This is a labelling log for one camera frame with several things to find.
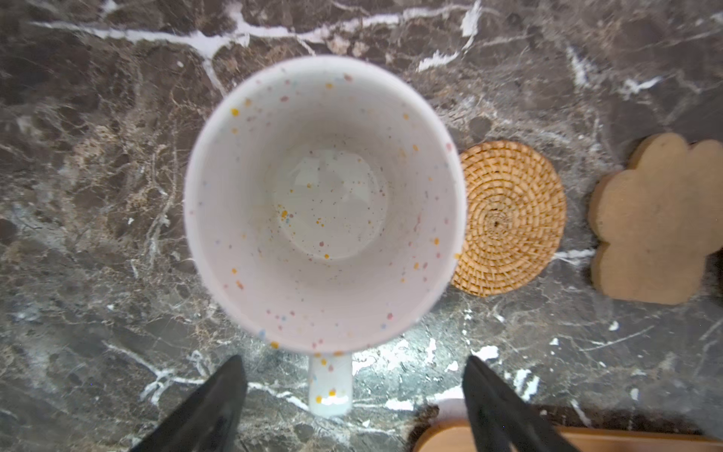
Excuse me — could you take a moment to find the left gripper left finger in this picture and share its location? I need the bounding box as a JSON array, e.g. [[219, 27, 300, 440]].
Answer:
[[132, 355, 248, 451]]

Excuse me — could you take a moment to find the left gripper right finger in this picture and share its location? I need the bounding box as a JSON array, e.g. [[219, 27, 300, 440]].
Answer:
[[461, 355, 576, 452]]

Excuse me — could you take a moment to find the rattan woven round coaster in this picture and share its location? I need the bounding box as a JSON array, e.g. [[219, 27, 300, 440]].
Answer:
[[452, 140, 567, 297]]

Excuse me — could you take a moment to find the white speckled mug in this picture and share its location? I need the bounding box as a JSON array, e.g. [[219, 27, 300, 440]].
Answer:
[[184, 56, 466, 417]]

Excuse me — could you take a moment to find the cork paw-shaped coaster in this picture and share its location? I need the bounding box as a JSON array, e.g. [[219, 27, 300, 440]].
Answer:
[[589, 133, 722, 305]]

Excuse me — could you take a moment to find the orange rectangular tray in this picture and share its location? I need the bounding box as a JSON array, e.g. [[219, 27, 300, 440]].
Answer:
[[412, 422, 722, 452]]

